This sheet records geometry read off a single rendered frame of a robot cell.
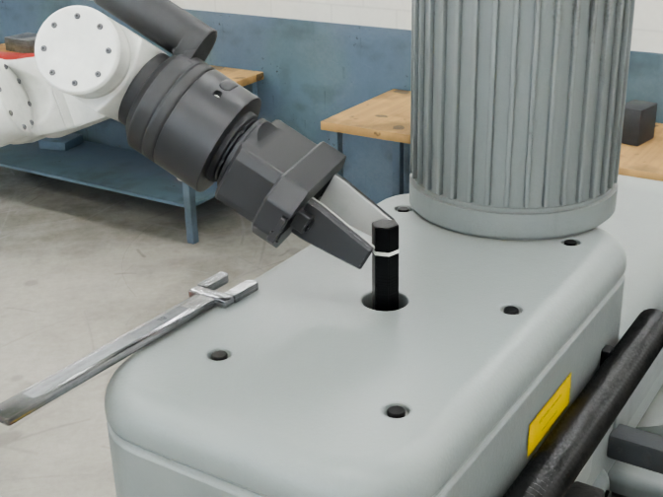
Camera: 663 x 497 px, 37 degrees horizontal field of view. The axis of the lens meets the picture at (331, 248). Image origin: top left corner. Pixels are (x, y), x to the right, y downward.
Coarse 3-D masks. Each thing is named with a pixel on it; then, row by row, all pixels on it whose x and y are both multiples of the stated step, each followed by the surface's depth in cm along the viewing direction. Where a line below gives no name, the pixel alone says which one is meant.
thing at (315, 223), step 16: (304, 208) 73; (320, 208) 73; (304, 224) 73; (320, 224) 73; (336, 224) 73; (304, 240) 74; (320, 240) 74; (336, 240) 73; (352, 240) 73; (336, 256) 74; (352, 256) 73; (368, 256) 73
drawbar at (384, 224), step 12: (372, 228) 75; (384, 228) 74; (396, 228) 75; (372, 240) 76; (384, 240) 75; (396, 240) 75; (372, 252) 76; (372, 264) 77; (384, 264) 76; (396, 264) 76; (372, 276) 77; (384, 276) 76; (396, 276) 76; (372, 288) 78; (384, 288) 76; (396, 288) 77; (372, 300) 78; (384, 300) 77; (396, 300) 77
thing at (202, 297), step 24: (192, 288) 79; (216, 288) 80; (240, 288) 79; (168, 312) 75; (192, 312) 75; (120, 336) 72; (144, 336) 71; (96, 360) 68; (120, 360) 70; (48, 384) 66; (72, 384) 66; (0, 408) 63; (24, 408) 63
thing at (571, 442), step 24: (648, 312) 93; (624, 336) 89; (648, 336) 89; (600, 360) 87; (624, 360) 85; (648, 360) 87; (600, 384) 81; (624, 384) 82; (576, 408) 78; (600, 408) 78; (552, 432) 76; (576, 432) 75; (600, 432) 77; (552, 456) 72; (576, 456) 73; (528, 480) 70; (552, 480) 70
